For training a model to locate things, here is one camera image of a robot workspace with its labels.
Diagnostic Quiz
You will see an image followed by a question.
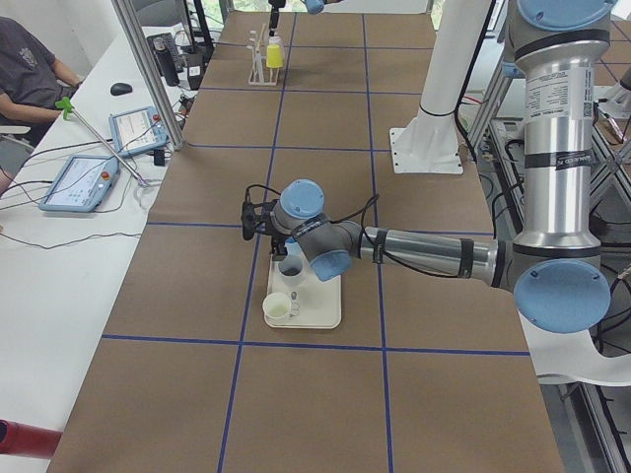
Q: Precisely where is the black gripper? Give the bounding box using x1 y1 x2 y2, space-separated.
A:
268 0 286 37
270 234 288 257

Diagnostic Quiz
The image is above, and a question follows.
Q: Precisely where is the blue plastic cup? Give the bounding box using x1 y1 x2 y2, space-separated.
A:
285 237 302 255

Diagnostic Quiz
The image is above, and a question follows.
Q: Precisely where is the yellow plastic cup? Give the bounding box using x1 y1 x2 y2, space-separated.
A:
265 43 285 69

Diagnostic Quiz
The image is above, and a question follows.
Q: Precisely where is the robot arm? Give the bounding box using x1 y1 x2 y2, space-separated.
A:
268 0 340 37
263 14 526 351

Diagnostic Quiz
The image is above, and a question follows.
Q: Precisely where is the grey plastic cup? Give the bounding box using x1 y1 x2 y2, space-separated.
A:
278 254 306 287

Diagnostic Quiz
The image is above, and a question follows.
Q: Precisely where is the cream plastic cup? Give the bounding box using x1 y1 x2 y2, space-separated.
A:
262 292 292 326

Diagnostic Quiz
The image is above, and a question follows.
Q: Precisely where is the cream plastic tray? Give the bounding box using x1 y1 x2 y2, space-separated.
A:
265 257 342 329

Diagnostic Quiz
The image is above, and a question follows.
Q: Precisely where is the black computer mouse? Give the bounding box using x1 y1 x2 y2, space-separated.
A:
109 82 133 97

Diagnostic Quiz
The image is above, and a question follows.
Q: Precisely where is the blue teach pendant far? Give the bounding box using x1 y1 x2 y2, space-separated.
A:
108 106 169 158

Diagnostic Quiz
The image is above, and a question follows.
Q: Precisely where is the blue teach pendant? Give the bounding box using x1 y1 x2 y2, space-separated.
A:
108 106 169 158
37 155 119 213

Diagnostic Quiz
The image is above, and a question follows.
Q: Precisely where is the blue teach pendant near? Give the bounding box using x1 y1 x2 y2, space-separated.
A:
37 155 119 213

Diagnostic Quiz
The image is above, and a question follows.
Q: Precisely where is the green tipped grabber stick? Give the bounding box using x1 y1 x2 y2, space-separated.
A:
55 97 149 188

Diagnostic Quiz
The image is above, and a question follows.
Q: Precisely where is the seated person grey shirt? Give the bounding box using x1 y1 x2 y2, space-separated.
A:
1 17 83 147

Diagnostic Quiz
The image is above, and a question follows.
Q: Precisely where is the red cylinder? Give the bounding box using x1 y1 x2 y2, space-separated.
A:
1 420 62 459

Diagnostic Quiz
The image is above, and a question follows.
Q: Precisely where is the white wire cup rack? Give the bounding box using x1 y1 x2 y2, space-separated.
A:
246 24 285 87

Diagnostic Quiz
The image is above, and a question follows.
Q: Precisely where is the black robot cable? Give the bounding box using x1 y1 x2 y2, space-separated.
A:
245 184 381 233

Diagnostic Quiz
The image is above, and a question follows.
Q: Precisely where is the aluminium frame post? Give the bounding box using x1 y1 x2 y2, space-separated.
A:
111 0 184 151

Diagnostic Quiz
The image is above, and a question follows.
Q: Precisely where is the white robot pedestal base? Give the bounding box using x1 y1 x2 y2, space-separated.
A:
389 0 494 174

